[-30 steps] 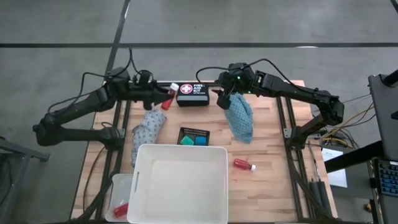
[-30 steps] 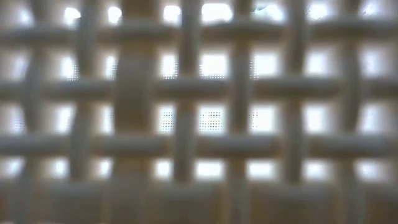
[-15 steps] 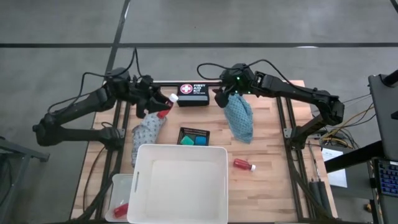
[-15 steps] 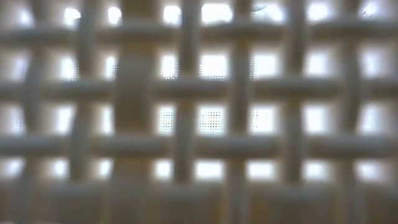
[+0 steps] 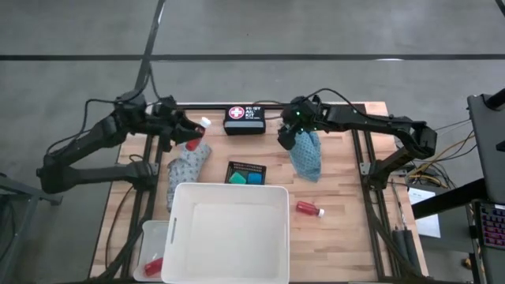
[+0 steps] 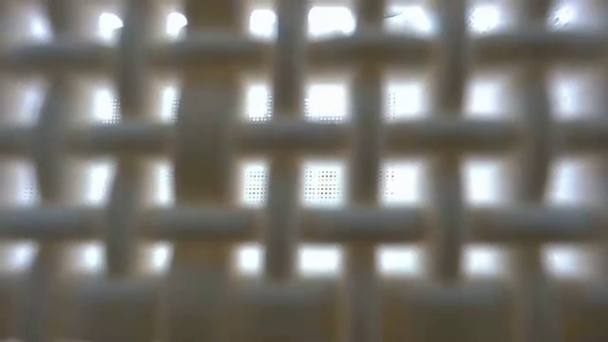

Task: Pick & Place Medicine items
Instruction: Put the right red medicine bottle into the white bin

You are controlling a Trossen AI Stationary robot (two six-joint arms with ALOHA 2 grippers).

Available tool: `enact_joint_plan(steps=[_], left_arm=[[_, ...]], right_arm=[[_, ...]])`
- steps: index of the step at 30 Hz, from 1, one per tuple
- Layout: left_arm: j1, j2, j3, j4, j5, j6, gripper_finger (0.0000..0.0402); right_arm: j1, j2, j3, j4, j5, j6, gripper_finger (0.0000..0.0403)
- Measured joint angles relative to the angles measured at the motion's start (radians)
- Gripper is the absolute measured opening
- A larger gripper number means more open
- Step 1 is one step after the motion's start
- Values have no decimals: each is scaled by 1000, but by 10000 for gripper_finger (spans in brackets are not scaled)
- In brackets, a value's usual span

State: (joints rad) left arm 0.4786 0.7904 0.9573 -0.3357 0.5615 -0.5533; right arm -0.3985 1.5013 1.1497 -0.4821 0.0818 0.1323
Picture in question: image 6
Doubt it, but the large white perforated bin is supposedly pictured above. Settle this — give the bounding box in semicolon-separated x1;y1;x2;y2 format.
0;0;608;342

